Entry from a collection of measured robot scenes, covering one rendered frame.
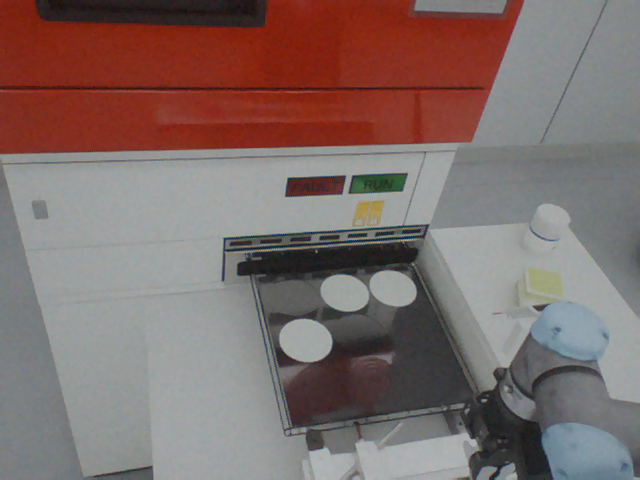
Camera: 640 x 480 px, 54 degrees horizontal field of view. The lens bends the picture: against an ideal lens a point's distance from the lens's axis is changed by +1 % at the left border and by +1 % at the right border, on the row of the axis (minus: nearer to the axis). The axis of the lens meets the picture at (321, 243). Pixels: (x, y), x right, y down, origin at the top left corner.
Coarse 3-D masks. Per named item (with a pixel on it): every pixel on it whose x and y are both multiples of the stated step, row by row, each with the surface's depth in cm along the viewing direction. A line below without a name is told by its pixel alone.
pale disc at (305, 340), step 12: (288, 324) 120; (300, 324) 121; (312, 324) 121; (288, 336) 118; (300, 336) 118; (312, 336) 119; (324, 336) 119; (288, 348) 116; (300, 348) 116; (312, 348) 117; (324, 348) 117; (300, 360) 114; (312, 360) 115
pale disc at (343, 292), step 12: (336, 276) 131; (348, 276) 132; (324, 288) 128; (336, 288) 129; (348, 288) 129; (360, 288) 130; (324, 300) 126; (336, 300) 126; (348, 300) 127; (360, 300) 127
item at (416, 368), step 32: (288, 288) 127; (320, 288) 128; (416, 288) 132; (288, 320) 121; (320, 320) 122; (352, 320) 123; (384, 320) 124; (416, 320) 126; (352, 352) 118; (384, 352) 119; (416, 352) 120; (448, 352) 121; (288, 384) 110; (320, 384) 111; (352, 384) 112; (384, 384) 113; (416, 384) 114; (448, 384) 115; (320, 416) 107; (352, 416) 108
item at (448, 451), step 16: (384, 448) 106; (400, 448) 107; (416, 448) 107; (432, 448) 108; (448, 448) 108; (304, 464) 102; (336, 464) 103; (352, 464) 103; (384, 464) 104; (400, 464) 105; (416, 464) 105; (432, 464) 105; (448, 464) 106; (464, 464) 106
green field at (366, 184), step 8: (368, 176) 122; (376, 176) 122; (384, 176) 123; (392, 176) 123; (400, 176) 124; (352, 184) 122; (360, 184) 123; (368, 184) 123; (376, 184) 124; (384, 184) 124; (392, 184) 125; (400, 184) 125; (352, 192) 123; (360, 192) 124
